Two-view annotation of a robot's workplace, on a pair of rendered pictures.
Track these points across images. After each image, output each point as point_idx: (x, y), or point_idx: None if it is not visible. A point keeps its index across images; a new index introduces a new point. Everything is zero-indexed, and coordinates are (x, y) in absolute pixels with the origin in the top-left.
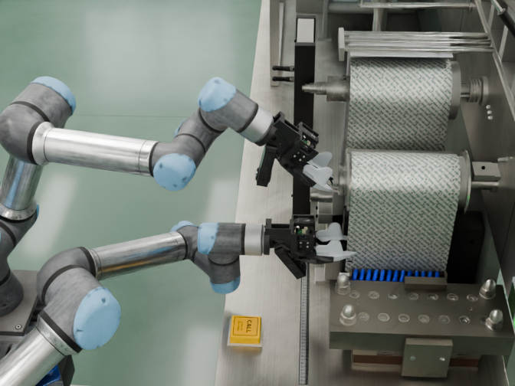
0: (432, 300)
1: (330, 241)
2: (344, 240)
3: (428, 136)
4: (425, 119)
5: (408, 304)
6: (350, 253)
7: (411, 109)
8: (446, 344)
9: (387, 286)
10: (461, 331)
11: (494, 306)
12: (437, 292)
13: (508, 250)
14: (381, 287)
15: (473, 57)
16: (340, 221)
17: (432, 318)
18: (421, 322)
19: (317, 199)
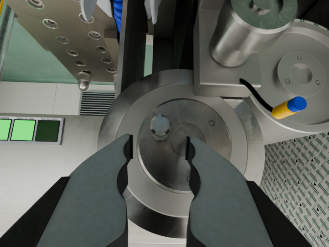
0: (95, 48)
1: (81, 1)
2: (144, 0)
3: None
4: (268, 187)
5: (78, 30)
6: (105, 8)
7: (282, 209)
8: (43, 47)
9: (102, 12)
10: (64, 60)
11: (105, 77)
12: (108, 53)
13: (92, 144)
14: (96, 5)
15: None
16: (193, 7)
17: (66, 45)
18: (54, 37)
19: (218, 19)
